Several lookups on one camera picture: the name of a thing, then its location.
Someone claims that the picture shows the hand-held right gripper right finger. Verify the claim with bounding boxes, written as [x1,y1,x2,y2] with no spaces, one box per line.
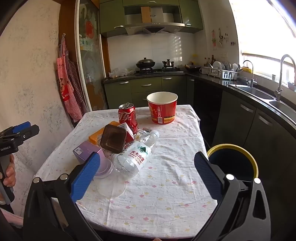
[194,152,271,241]

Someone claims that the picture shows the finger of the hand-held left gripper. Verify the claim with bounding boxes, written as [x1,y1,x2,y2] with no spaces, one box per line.
[14,124,40,141]
[0,121,31,138]

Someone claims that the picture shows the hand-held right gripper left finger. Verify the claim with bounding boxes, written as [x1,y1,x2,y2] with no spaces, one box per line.
[23,152,102,241]

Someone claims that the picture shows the clear plastic cup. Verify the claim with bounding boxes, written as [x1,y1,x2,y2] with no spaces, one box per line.
[92,152,127,198]

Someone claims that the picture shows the purple box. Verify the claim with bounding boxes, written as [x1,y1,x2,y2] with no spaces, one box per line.
[73,141,103,164]

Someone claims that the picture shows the yellow rimmed trash bin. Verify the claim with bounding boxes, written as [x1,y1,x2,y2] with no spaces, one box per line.
[206,144,259,186]

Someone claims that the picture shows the orange bristle brush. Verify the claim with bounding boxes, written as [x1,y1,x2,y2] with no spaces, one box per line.
[88,120,121,144]

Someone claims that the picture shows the brown plastic tray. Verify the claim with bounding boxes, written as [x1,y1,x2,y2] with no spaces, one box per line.
[100,124,127,154]

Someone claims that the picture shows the clear plastic water bottle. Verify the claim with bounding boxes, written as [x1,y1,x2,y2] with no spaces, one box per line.
[112,130,160,176]

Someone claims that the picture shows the red soda can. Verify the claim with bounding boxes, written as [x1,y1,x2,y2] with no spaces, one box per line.
[118,102,139,135]

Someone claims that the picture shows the red paper bucket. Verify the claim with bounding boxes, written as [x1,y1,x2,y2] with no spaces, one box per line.
[146,92,178,124]

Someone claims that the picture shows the person's left hand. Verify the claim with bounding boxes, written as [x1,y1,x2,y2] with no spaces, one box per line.
[5,154,17,187]

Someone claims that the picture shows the white floral tablecloth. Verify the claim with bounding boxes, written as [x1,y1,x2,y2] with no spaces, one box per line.
[35,104,222,239]

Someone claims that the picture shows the red gingham apron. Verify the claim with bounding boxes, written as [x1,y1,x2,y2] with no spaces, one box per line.
[56,34,80,123]

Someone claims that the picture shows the dark checked apron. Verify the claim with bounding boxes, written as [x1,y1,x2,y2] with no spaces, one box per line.
[67,61,89,116]

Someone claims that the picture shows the glass sliding door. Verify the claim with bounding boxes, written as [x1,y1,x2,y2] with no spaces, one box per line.
[75,0,109,112]

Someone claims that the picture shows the steel kitchen sink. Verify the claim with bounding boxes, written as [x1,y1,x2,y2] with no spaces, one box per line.
[228,83,296,114]

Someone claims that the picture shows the black kitchen countertop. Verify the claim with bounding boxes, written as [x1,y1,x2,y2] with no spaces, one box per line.
[103,70,296,130]

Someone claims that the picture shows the white dish rack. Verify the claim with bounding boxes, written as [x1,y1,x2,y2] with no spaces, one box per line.
[203,66,238,80]

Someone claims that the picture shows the small steel faucet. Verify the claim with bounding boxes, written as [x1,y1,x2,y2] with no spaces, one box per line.
[243,60,255,88]

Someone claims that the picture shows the green lower cabinets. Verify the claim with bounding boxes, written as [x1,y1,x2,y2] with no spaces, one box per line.
[103,75,296,209]

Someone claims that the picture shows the green cabinets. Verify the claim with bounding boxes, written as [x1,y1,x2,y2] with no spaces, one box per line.
[99,0,204,37]
[103,75,296,209]

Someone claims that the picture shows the clear plastic bag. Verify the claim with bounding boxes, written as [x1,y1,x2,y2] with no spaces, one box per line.
[109,68,134,78]

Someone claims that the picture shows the large steel faucet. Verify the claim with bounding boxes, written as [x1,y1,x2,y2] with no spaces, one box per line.
[274,54,296,102]

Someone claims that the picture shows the black gas stove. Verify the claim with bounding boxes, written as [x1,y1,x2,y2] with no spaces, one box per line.
[135,67,184,75]

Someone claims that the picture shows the black wok with lid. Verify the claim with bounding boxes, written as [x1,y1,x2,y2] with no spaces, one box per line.
[136,57,156,69]

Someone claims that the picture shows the window with blind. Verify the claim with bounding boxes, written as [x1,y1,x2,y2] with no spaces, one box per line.
[229,0,296,86]

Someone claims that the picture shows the steel range hood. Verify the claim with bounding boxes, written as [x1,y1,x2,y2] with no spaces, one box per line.
[124,5,185,36]

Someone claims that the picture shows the green upper cabinets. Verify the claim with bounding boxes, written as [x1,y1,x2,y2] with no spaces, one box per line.
[99,0,204,37]

